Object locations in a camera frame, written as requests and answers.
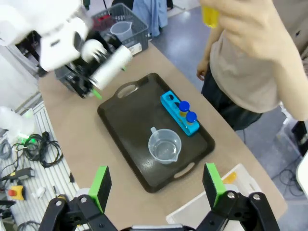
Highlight dark brown plastic tray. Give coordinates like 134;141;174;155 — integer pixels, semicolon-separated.
97;72;216;194

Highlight person's right hand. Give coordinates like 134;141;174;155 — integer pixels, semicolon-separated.
196;60;210;81

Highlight person's right forearm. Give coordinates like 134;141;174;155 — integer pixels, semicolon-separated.
198;30;226;65

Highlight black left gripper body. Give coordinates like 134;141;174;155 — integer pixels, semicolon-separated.
72;51;116;81

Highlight yellow emergency stop box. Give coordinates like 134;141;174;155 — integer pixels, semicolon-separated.
6;185;26;200

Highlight person's left forearm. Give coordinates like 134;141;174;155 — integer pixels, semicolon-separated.
216;0;308;122

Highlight light blue garment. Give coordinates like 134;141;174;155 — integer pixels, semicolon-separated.
132;0;169;37

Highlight blue test tube rack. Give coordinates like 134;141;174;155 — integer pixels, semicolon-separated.
160;90;201;138

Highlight person's left hand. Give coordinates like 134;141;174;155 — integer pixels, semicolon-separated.
201;0;244;28

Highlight tangled black cables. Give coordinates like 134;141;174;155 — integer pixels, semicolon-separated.
12;134;64;169

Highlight person in beige sweater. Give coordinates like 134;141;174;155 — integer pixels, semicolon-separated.
196;0;308;132

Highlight clear plastic measuring cup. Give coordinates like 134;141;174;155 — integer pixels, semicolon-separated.
110;21;132;43
148;127;182;166

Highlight white cylindrical container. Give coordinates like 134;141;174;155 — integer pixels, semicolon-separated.
89;45;133;90

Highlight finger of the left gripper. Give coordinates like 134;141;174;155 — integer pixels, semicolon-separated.
103;33;128;72
68;72;103;101

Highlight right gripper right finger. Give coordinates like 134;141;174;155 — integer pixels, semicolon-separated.
197;163;281;231

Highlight grey handheld enabling switch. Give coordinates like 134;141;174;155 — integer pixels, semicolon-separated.
0;167;34;182

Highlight red item in basket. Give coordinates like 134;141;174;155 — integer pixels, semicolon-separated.
92;15;114;27

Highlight white table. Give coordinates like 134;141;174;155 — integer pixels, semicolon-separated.
295;151;308;193

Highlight grey plastic basket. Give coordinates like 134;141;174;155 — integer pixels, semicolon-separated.
54;3;149;93

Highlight slotted aluminium platform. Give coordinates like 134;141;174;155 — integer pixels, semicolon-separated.
0;101;80;231

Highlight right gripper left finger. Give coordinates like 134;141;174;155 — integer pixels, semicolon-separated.
39;165;114;231

